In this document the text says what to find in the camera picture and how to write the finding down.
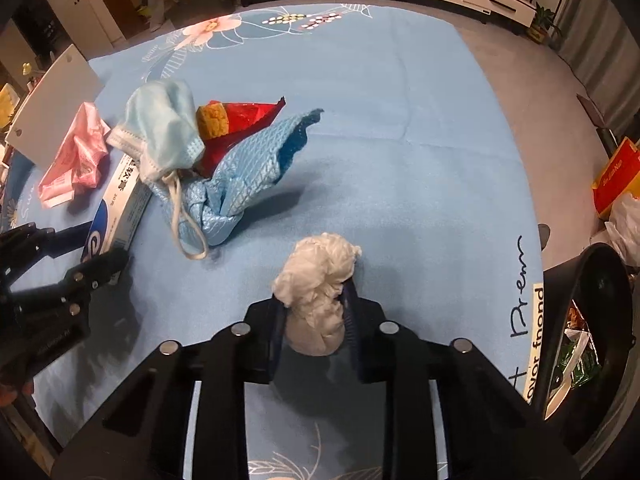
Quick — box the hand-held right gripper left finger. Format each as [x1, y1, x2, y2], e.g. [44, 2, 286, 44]
[50, 297, 291, 480]

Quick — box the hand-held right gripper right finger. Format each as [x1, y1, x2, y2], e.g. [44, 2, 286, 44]
[342, 280, 581, 480]

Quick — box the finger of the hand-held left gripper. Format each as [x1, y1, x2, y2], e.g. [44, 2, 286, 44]
[10, 249, 132, 314]
[0, 226, 97, 274]

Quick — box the white tissue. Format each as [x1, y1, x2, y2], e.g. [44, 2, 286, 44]
[271, 232, 362, 357]

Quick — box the blue white medicine box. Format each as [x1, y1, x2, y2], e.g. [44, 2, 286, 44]
[82, 154, 152, 283]

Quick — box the pink wrapper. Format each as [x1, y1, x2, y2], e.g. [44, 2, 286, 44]
[38, 102, 112, 209]

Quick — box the blue face mask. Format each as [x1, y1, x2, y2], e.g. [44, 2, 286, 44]
[106, 79, 210, 261]

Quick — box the blue checkered cloth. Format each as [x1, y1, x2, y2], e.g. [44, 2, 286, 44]
[149, 108, 324, 247]

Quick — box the yellow sponge piece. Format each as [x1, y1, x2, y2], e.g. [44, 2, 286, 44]
[194, 102, 232, 139]

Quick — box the red foil wrapper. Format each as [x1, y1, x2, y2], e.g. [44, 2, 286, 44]
[199, 95, 286, 177]

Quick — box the black trash bin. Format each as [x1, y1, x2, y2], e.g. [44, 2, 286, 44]
[529, 242, 640, 457]

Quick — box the person's left hand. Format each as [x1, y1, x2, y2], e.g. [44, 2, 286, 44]
[0, 378, 35, 409]

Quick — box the white cardboard box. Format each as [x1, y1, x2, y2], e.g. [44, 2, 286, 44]
[5, 43, 106, 167]

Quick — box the blue floral tablecloth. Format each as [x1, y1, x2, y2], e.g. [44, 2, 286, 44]
[0, 2, 546, 480]

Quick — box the white plastic shopping bag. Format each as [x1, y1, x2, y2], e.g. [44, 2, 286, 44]
[604, 194, 640, 267]

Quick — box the orange shopping bag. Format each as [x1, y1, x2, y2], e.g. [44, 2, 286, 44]
[592, 137, 640, 219]

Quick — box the dark floor mat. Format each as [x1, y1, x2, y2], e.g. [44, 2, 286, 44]
[576, 93, 617, 132]

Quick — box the small potted plant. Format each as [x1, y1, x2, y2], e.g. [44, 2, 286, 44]
[529, 2, 564, 47]

